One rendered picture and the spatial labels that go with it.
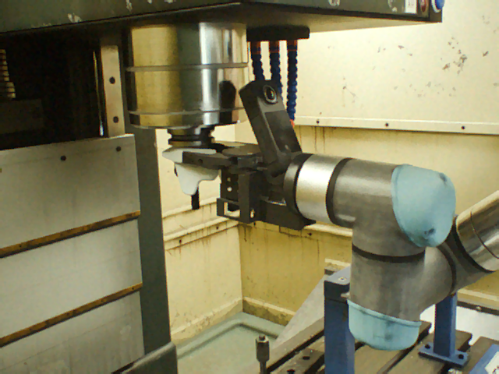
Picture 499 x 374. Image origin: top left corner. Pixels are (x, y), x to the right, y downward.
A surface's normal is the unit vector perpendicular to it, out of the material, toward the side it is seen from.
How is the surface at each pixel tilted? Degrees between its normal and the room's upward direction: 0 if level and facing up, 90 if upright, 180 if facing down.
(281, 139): 64
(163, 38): 90
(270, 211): 90
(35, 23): 113
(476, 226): 71
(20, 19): 90
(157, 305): 90
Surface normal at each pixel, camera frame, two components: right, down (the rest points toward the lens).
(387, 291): -0.17, 0.24
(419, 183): -0.36, -0.64
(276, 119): 0.65, -0.33
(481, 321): -0.30, -0.81
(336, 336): -0.65, 0.18
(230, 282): 0.76, 0.11
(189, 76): 0.15, 0.20
